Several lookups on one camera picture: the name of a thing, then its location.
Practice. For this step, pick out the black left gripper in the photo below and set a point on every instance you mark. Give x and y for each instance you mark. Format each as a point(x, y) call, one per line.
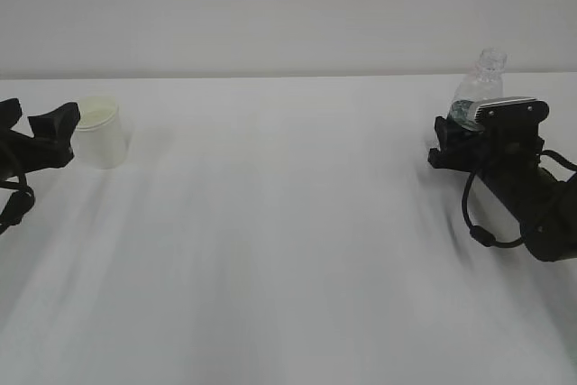
point(49, 147)

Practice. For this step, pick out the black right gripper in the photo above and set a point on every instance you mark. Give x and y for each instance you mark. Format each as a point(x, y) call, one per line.
point(504, 151)

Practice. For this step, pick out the white paper cup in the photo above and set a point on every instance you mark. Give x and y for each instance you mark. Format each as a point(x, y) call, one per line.
point(99, 139)

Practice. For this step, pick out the clear water bottle green label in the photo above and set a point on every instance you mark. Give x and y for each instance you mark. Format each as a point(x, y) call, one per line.
point(483, 82)

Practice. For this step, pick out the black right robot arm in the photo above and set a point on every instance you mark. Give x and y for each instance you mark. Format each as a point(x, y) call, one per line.
point(547, 228)

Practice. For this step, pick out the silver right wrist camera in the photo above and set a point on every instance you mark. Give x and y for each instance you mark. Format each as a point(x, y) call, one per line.
point(508, 111)

